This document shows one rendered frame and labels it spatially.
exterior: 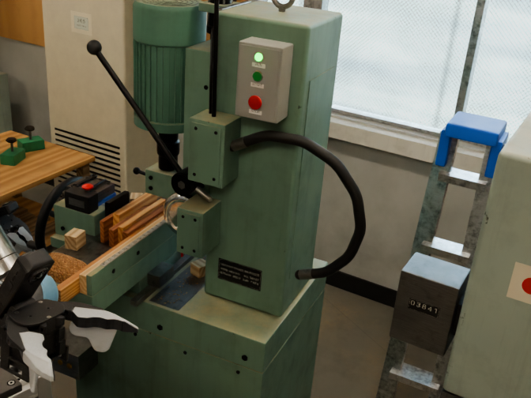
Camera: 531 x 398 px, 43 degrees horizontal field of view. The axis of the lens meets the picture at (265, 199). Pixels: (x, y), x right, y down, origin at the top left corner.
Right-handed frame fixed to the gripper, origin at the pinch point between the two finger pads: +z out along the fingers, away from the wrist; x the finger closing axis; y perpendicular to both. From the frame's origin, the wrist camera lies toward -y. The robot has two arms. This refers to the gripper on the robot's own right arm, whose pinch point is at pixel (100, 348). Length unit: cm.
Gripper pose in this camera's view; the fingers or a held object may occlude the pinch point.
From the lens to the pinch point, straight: 87.2
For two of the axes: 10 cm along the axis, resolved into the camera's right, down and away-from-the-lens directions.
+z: 8.6, 2.7, -4.3
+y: -1.4, 9.4, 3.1
